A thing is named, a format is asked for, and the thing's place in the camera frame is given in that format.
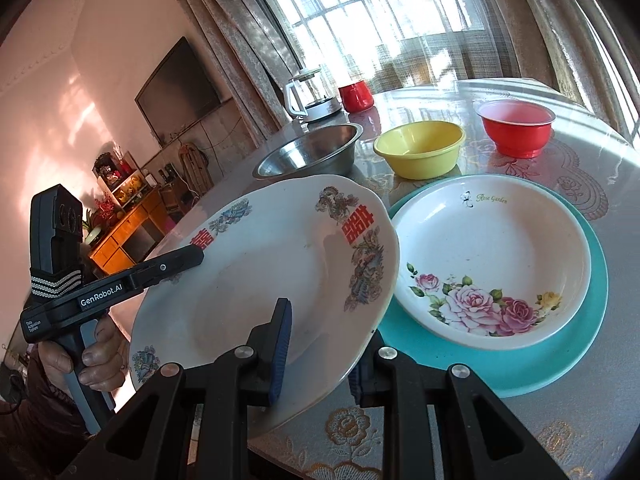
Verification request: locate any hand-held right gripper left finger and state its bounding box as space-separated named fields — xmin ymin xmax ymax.
xmin=59 ymin=298 xmax=293 ymax=480

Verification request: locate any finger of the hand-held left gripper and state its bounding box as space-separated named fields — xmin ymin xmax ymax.
xmin=142 ymin=245 xmax=206 ymax=287

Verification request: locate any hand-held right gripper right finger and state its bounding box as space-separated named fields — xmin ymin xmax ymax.
xmin=348 ymin=332 xmax=571 ymax=480

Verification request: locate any white phoenix print plate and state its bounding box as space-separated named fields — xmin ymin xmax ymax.
xmin=129 ymin=174 xmax=401 ymax=442

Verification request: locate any red plastic bowl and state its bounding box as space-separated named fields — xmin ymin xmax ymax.
xmin=475 ymin=100 xmax=556 ymax=159

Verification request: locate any person's left forearm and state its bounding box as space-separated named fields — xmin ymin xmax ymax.
xmin=0 ymin=354 xmax=91 ymax=480

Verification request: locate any person's left hand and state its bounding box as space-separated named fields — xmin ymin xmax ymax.
xmin=39 ymin=317 xmax=129 ymax=397

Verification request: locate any potted plant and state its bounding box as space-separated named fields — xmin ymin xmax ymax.
xmin=81 ymin=209 xmax=105 ymax=247

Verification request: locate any orange wooden cabinet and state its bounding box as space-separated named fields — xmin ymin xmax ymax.
xmin=89 ymin=187 xmax=170 ymax=277

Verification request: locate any display shelf with ornaments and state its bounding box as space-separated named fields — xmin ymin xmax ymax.
xmin=92 ymin=142 xmax=152 ymax=207

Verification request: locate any wooden chair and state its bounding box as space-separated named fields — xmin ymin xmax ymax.
xmin=177 ymin=142 xmax=217 ymax=197

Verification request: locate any white rose print plate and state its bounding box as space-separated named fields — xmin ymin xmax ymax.
xmin=389 ymin=175 xmax=593 ymax=352

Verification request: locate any stainless steel bowl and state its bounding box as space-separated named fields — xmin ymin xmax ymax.
xmin=252 ymin=122 xmax=364 ymax=182

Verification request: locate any teal plate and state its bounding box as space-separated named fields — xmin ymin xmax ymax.
xmin=377 ymin=176 xmax=610 ymax=399

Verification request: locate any yellow plastic bowl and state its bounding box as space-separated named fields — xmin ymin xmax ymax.
xmin=373 ymin=121 xmax=467 ymax=180

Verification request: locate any grey patterned curtain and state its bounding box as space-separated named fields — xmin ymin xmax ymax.
xmin=157 ymin=0 xmax=303 ymax=137
xmin=500 ymin=0 xmax=640 ymax=137

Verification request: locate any red cup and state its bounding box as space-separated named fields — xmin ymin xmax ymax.
xmin=338 ymin=80 xmax=375 ymax=113

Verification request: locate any floral lace tablecloth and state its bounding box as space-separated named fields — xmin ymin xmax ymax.
xmin=110 ymin=77 xmax=640 ymax=480

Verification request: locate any sheer white curtain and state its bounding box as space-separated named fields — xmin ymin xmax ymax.
xmin=235 ymin=0 xmax=521 ymax=93

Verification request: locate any wall television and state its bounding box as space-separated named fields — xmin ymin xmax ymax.
xmin=135 ymin=36 xmax=222 ymax=149

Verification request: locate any glass kettle with white handle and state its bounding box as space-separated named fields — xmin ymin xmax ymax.
xmin=284 ymin=66 xmax=344 ymax=124

